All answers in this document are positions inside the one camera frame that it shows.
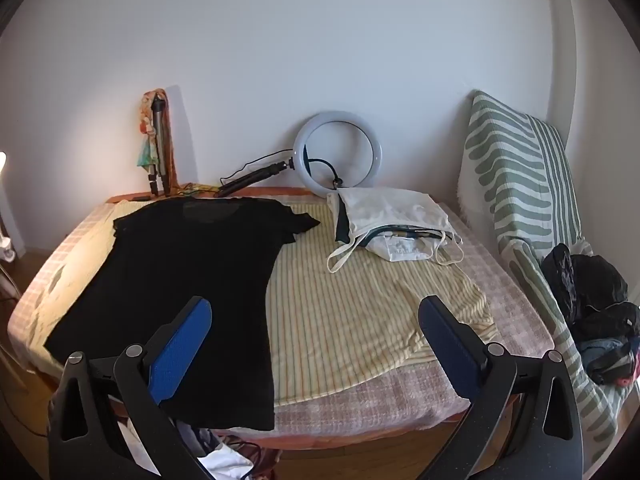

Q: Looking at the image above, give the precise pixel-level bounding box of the tripod with colourful cloth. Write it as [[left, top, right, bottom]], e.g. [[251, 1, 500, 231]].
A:
[[134, 87, 182, 193]]

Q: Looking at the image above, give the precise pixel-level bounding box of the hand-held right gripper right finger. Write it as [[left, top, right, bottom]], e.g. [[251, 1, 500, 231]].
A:
[[418, 295, 586, 480]]

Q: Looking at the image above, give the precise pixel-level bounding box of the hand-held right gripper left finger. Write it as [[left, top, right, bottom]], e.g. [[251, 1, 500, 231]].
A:
[[47, 296, 216, 480]]

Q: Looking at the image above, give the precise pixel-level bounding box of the white ring light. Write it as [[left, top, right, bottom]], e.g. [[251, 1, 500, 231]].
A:
[[292, 111, 386, 199]]

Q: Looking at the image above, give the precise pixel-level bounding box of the green striped white throw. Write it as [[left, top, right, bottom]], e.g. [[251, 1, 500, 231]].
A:
[[494, 235, 632, 467]]

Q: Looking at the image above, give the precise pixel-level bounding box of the pink checked bed cover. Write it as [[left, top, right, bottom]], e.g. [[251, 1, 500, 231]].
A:
[[7, 199, 556, 437]]

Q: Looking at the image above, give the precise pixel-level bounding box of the white folded garment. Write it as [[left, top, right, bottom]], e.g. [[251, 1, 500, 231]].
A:
[[367, 236, 446, 263]]

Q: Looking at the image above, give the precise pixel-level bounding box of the white cloth on floor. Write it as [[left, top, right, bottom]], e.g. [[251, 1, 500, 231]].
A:
[[177, 420, 282, 480]]

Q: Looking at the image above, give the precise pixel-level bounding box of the black t-shirt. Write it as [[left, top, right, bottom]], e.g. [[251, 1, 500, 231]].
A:
[[45, 197, 321, 431]]

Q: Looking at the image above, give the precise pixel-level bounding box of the yellow striped bed sheet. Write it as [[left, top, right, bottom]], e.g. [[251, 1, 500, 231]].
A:
[[30, 195, 501, 406]]

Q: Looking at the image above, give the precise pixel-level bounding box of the green patterned white pillow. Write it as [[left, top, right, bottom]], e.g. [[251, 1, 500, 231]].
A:
[[457, 90, 586, 261]]

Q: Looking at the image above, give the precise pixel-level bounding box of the grey black tripod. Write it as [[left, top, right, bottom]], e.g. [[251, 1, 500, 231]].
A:
[[146, 94, 172, 197]]

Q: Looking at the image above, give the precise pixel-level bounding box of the white tank top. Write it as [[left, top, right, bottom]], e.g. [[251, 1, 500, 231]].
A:
[[327, 187, 464, 274]]

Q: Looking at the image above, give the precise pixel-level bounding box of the leaf print cloth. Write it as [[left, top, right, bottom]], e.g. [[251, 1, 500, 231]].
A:
[[172, 181, 223, 198]]

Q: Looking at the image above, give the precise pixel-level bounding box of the black ring light stand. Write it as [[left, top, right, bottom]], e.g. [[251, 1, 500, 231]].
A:
[[216, 158, 296, 198]]

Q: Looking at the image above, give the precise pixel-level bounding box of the white lamp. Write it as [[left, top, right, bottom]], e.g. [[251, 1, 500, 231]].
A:
[[0, 151, 17, 262]]

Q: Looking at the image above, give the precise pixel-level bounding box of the dark clothes pile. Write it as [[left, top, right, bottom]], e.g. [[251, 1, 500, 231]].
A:
[[540, 242, 640, 387]]

